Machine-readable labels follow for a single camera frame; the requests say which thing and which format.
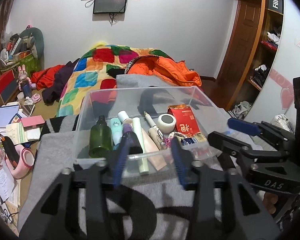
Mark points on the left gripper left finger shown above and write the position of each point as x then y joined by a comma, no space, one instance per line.
56,214

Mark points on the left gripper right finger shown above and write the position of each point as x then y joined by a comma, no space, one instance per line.
243,214

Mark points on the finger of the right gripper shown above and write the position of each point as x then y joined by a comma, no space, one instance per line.
284,150
264,130

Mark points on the wooden stamp block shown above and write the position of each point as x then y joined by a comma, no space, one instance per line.
200,137

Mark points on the blue card box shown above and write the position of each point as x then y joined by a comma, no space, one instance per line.
188,141

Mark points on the red envelope packet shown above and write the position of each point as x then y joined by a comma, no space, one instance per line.
185,120

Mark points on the white tape roll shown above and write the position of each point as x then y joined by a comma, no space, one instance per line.
166,123

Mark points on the beige cosmetic tube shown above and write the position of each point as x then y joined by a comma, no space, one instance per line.
147,144

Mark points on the beige tube red band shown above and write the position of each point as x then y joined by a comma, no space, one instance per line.
157,137

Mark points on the white pen with gold tip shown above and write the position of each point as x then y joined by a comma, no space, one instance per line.
150,120

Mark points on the dark green glass bottle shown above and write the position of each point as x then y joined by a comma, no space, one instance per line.
100,142

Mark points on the light green tube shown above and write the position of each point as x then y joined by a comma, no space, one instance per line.
143,162

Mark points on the black purple spray bottle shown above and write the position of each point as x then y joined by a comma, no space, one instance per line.
131,137

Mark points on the mint green squeeze bottle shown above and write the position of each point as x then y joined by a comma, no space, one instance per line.
116,131

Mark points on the person right hand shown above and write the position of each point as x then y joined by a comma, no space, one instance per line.
269,201

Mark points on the white suitcase with stickers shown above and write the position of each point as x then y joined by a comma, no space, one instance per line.
283,122

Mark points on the pink slipper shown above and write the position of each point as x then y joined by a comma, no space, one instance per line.
20,162

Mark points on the white wardrobe sliding door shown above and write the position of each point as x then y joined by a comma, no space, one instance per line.
276,96

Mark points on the grey black blanket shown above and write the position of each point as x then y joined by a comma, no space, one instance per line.
148,207

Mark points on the orange down jacket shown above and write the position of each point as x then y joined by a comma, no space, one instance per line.
175,73

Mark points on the pink box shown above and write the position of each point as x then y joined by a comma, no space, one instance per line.
32,121

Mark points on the wooden door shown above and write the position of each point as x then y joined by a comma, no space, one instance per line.
240,50

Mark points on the wooden wardrobe shelf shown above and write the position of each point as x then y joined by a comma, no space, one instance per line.
265,52

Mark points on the blue notebook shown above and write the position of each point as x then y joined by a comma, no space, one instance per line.
7,113

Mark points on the dark purple garment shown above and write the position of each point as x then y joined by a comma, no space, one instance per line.
61,77

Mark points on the pink rabbit figure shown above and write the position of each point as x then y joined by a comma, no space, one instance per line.
25,85

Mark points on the red long box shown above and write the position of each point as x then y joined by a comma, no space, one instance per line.
7,79

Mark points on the red garment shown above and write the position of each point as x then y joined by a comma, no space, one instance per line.
45,78

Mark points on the colourful patchwork quilt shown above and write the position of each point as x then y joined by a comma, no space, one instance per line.
90,73

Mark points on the green box of clutter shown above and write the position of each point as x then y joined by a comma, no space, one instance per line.
17,56

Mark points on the grey neck pillow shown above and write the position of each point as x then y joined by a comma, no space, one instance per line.
33,38

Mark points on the small black wall monitor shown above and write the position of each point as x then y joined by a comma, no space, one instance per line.
109,6

